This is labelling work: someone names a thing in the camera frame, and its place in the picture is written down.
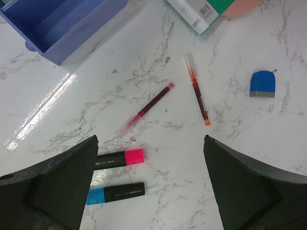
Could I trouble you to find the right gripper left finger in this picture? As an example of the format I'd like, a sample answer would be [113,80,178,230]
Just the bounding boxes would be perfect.
[0,136,98,230]

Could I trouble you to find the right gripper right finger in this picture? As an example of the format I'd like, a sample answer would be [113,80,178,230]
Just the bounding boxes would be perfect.
[203,135,307,230]

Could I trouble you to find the four-compartment blue pink organizer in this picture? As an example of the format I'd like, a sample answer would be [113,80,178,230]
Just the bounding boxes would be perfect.
[0,0,128,66]

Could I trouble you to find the blue black highlighter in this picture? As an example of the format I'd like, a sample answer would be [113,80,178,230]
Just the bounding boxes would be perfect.
[86,182,145,206]

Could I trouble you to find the pink black highlighter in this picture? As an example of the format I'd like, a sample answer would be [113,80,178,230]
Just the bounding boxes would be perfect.
[94,149,144,171]

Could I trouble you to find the dark red pink pen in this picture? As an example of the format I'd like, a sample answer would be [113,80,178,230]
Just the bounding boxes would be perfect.
[115,82,175,137]

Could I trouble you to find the blue grey eraser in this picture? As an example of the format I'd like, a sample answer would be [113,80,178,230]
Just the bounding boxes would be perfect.
[249,70,276,98]

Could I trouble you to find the red orange-tip pen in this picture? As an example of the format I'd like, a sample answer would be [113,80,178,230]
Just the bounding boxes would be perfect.
[184,54,211,126]

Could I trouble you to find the green box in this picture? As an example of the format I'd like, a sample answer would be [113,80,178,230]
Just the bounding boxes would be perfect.
[167,0,234,35]

